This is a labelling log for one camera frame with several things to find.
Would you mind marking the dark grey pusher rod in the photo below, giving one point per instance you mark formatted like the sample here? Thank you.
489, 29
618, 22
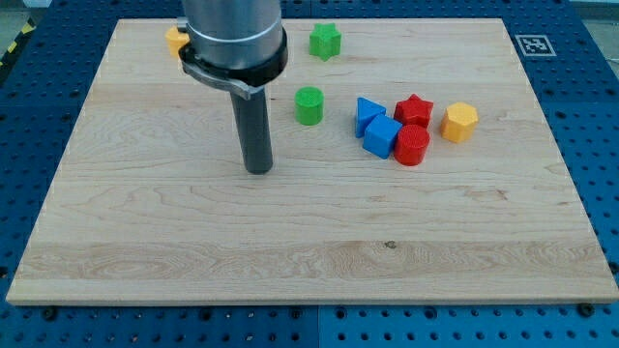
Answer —
251, 117

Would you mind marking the red cylinder block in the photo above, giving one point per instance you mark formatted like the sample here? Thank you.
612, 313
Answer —
411, 145

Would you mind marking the wooden board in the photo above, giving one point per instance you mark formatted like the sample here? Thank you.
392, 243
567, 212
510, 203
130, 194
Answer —
152, 205

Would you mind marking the green cylinder block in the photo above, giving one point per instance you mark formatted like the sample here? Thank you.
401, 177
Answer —
309, 103

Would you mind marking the green star block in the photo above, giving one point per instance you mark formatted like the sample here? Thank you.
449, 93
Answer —
325, 41

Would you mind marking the white fiducial marker tag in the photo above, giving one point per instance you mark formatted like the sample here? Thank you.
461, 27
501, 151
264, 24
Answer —
533, 45

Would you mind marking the yellow hexagon block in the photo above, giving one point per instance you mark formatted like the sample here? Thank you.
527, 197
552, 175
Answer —
459, 122

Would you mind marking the red star block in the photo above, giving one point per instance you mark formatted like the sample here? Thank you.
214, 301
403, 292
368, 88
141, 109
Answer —
414, 111

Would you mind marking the blue cube block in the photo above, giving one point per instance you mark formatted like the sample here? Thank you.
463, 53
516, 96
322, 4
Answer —
380, 136

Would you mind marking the blue triangle block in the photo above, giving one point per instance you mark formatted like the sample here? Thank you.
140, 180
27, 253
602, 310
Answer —
366, 111

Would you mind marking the black flange clamp ring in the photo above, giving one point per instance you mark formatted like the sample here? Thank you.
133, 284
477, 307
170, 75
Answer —
238, 56

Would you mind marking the yellow block behind arm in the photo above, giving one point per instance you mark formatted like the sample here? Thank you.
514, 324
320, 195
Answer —
175, 40

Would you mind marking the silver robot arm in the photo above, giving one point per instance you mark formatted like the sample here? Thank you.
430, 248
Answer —
231, 9

